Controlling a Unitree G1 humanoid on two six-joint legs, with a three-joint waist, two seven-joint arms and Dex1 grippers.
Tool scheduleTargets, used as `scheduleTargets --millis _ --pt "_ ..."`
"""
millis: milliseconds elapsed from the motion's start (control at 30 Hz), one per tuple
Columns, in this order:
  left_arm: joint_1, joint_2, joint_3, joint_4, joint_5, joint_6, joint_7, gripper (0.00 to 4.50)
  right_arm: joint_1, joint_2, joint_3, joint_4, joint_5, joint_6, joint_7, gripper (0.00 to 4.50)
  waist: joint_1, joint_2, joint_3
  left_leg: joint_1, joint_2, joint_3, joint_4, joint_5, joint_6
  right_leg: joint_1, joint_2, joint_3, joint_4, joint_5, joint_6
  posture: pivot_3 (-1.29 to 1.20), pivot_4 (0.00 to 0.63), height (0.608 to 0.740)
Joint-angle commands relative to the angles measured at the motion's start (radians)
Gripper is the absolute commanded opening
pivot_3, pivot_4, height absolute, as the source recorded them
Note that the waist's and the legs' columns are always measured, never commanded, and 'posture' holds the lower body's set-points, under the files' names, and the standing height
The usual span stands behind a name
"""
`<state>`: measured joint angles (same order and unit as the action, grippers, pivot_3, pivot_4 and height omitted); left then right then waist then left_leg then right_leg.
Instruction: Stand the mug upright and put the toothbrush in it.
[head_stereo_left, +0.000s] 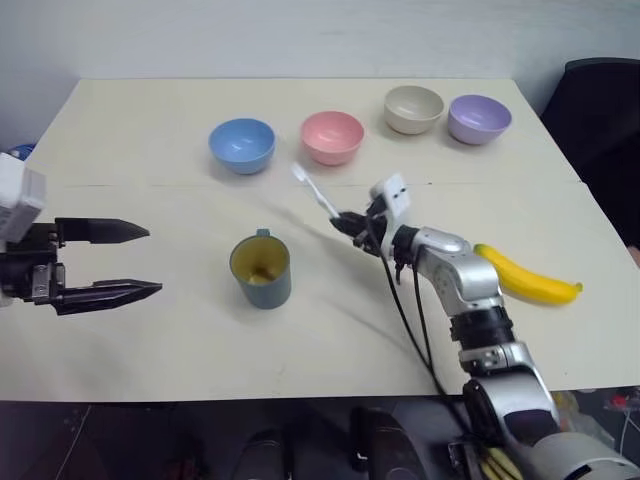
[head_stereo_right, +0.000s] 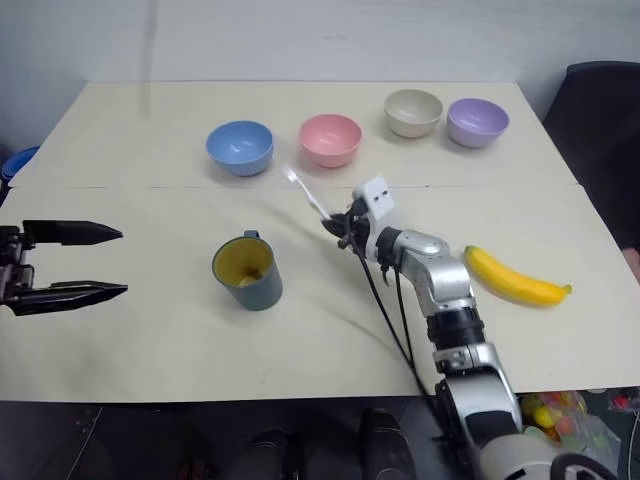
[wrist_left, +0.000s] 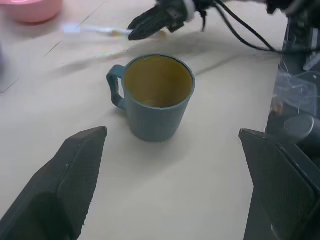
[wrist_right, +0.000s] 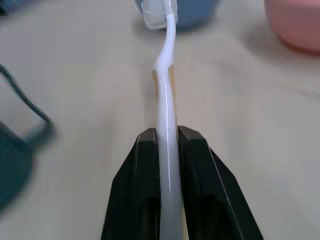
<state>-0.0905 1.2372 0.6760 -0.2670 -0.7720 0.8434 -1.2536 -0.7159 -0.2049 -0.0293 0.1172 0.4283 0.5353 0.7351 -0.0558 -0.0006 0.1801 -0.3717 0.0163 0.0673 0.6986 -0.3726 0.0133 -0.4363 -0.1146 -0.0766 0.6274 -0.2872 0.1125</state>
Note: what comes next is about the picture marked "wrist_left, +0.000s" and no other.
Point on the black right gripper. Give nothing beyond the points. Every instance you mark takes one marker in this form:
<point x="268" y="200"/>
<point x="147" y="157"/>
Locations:
<point x="176" y="13"/>

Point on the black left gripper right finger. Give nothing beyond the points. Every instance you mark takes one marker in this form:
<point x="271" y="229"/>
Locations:
<point x="277" y="185"/>

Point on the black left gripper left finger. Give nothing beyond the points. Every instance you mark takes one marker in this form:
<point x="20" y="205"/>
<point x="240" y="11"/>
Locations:
<point x="62" y="185"/>

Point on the white toothbrush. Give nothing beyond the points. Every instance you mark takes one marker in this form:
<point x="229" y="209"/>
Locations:
<point x="100" y="30"/>

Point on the blue mug with yellow inside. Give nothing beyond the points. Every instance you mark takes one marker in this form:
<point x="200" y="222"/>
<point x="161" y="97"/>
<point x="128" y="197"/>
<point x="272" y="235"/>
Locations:
<point x="156" y="100"/>

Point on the pink plastic bowl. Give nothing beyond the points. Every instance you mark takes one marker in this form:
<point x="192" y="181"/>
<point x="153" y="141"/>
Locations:
<point x="35" y="10"/>

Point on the dark robot torso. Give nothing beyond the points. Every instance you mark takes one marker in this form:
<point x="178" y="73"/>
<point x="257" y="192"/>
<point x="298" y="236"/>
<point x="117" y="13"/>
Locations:
<point x="300" y="62"/>

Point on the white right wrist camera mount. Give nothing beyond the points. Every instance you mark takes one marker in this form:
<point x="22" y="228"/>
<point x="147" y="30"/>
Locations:
<point x="189" y="8"/>

